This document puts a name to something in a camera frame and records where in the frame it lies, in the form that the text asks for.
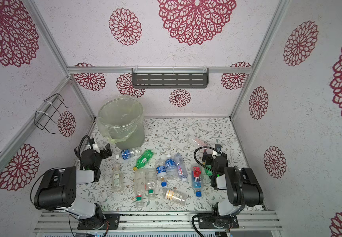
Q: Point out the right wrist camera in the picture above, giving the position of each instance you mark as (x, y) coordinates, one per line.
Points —
(215, 154)

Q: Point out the grey slotted wall shelf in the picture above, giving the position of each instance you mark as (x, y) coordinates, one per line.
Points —
(171, 78)

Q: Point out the clear bottle yellow label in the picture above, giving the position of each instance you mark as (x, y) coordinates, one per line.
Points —
(173, 196)

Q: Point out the black wire wall rack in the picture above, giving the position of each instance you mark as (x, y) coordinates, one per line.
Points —
(44, 116)

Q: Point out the clear bottle blue label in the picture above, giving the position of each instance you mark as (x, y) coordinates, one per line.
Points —
(129, 153)

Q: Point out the clear bottle green red cap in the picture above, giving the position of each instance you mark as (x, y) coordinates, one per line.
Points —
(139, 187)

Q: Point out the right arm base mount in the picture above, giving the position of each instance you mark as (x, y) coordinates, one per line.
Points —
(208, 221)

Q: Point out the Pocari bottle blue cap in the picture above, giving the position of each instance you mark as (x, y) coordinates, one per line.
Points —
(161, 173)

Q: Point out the green bottle yellow cap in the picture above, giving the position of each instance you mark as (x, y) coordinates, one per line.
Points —
(143, 159)

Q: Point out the clear plastic bin liner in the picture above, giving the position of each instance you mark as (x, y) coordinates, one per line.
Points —
(114, 124)

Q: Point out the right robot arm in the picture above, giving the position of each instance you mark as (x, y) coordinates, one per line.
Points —
(240, 184)

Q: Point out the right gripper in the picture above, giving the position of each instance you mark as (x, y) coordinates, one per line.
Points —
(208, 157)

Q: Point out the blue bottle red label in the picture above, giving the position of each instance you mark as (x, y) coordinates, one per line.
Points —
(196, 178)

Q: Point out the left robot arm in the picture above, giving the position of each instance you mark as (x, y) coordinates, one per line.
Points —
(58, 188)

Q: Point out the clear bottle pink label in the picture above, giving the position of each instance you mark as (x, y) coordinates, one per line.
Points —
(181, 169)

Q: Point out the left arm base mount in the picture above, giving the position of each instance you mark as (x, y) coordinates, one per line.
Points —
(100, 222)

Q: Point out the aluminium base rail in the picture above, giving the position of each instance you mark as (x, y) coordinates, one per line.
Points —
(173, 221)

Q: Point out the clear bottle pale label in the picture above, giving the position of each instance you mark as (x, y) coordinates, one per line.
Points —
(117, 180)

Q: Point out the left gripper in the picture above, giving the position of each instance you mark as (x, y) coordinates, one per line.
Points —
(105, 151)

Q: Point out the Pocari bottle white cap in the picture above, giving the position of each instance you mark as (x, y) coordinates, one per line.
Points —
(171, 167)

